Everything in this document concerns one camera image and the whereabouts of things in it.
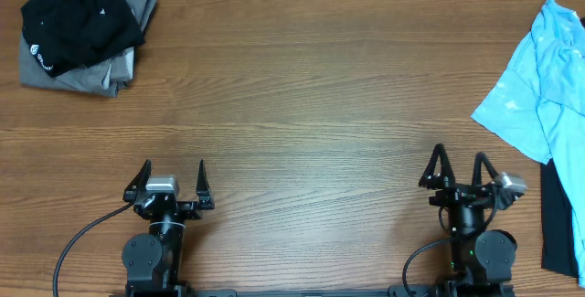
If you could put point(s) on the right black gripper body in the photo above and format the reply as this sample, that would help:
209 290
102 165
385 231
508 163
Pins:
460 196

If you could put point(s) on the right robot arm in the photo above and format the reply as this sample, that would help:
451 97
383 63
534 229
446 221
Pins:
481 259

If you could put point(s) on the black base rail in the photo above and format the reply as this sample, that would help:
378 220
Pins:
391 291

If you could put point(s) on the black garment on right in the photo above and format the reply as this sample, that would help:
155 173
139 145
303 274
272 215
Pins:
558 254

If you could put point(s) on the light blue t-shirt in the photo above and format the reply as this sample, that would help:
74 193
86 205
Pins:
537 105

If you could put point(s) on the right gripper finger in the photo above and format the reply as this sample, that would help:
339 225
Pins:
482 161
438 174

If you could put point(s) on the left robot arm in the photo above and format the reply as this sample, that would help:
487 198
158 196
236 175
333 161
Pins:
153 259

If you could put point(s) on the grey folded shirt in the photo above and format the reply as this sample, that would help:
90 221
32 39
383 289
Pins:
105 78

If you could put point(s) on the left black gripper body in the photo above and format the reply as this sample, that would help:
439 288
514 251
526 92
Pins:
187 211

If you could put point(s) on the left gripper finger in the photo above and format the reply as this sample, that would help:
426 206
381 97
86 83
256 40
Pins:
205 198
138 184

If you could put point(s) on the black folded shirt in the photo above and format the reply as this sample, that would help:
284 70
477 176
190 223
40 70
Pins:
69 34

